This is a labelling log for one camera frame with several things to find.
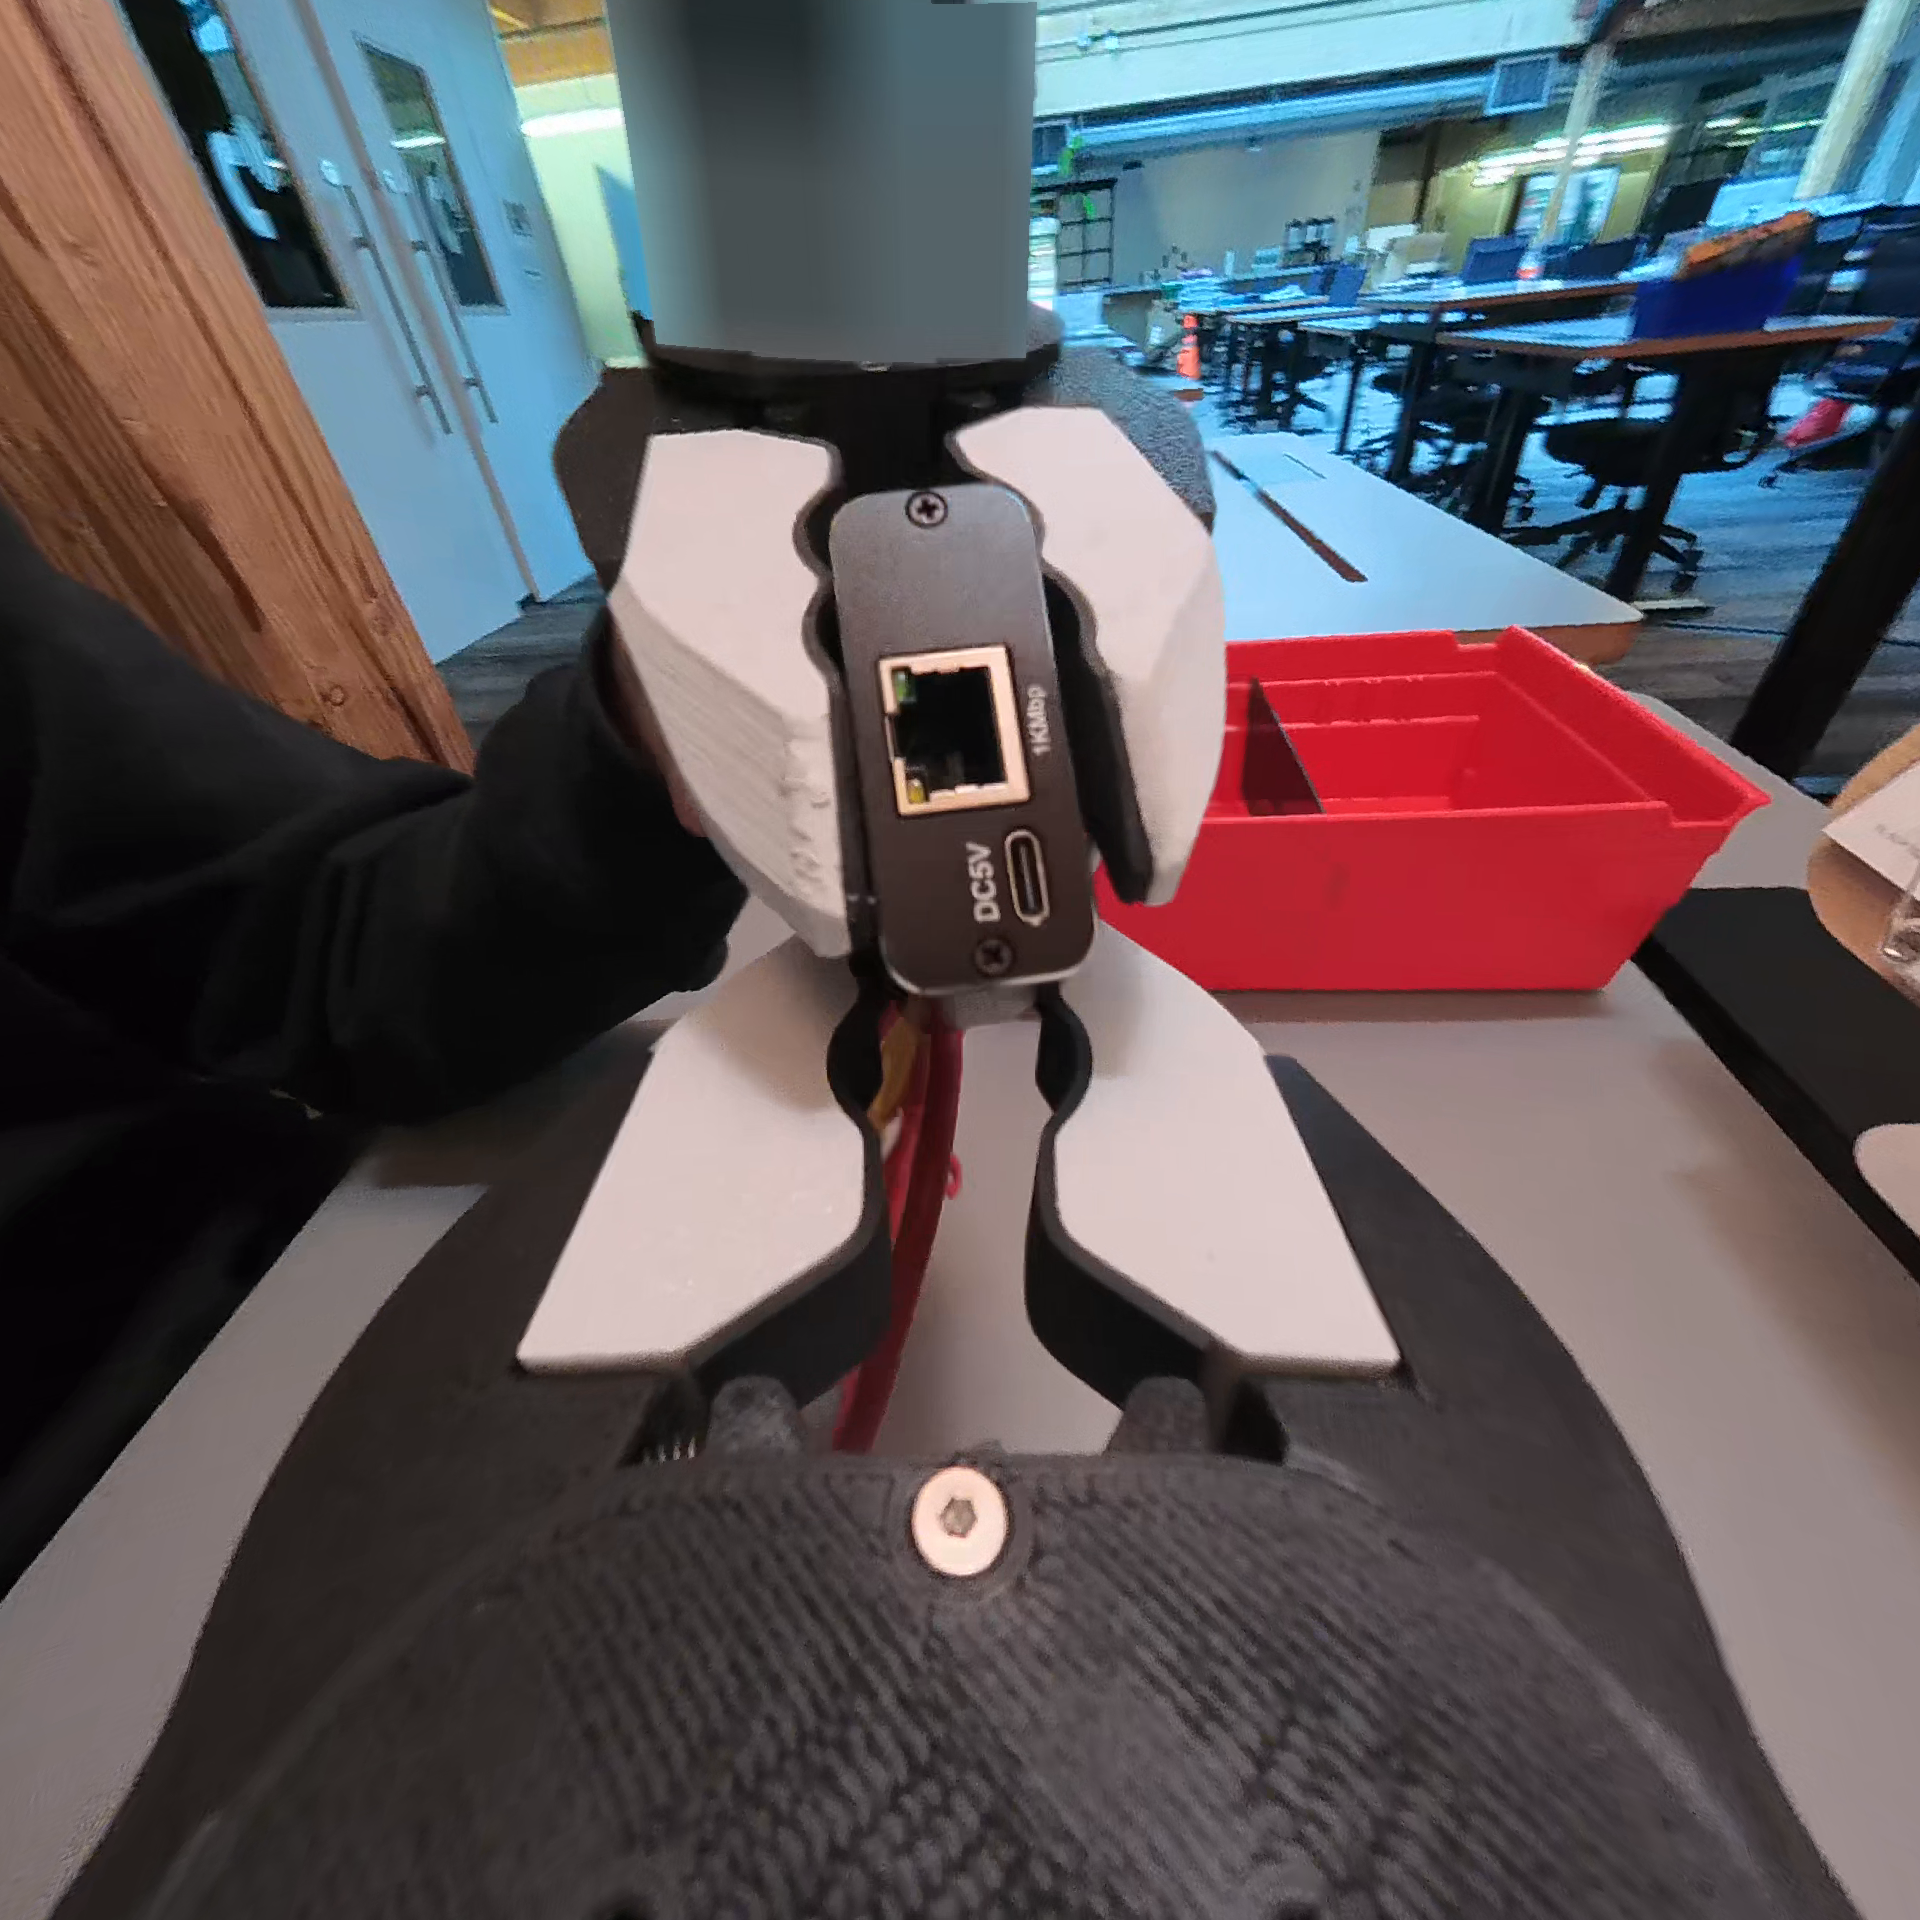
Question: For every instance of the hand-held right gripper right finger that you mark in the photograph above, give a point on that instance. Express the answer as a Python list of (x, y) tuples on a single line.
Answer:
[(1201, 1186)]

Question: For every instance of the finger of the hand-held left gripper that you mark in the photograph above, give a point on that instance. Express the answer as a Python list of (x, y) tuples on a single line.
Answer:
[(1142, 599), (720, 661)]

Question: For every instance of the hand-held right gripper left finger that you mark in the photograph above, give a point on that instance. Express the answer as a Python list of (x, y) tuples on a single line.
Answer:
[(720, 1202)]

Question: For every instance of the black ethernet splitter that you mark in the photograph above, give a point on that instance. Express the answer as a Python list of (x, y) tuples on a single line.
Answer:
[(960, 722)]

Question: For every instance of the person's left forearm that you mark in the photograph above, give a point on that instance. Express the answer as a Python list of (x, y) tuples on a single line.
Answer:
[(300, 902)]

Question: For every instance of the person's left hand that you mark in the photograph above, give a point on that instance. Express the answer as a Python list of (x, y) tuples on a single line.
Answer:
[(671, 804)]

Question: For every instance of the white door with window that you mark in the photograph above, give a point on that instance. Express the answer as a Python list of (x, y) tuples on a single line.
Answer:
[(375, 495), (525, 422)]

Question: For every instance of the black bin divider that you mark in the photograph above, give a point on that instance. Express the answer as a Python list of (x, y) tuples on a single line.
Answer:
[(1271, 757)]

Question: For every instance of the long white table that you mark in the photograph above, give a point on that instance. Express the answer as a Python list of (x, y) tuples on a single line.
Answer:
[(1424, 556)]

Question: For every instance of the red plastic bin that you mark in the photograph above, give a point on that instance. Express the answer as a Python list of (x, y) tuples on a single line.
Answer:
[(1424, 885)]

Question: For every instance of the black office chair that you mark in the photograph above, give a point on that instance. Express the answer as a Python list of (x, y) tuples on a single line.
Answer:
[(1636, 452)]

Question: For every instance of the wood top desk black legs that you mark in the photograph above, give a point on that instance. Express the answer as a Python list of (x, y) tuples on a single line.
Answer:
[(1652, 340)]

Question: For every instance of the black table mat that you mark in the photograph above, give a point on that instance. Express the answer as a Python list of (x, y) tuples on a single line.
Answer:
[(1769, 1021)]

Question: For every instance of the blue plastic bin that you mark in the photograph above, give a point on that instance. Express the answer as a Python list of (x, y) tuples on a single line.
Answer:
[(1711, 300)]

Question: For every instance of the black slanted pole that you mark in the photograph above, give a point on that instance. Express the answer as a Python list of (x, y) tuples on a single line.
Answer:
[(1816, 615)]

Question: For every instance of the paper sheets on clipboard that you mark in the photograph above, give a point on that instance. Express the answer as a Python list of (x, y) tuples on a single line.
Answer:
[(1838, 916)]

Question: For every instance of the wooden post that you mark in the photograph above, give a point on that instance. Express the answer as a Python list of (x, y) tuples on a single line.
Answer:
[(149, 452)]

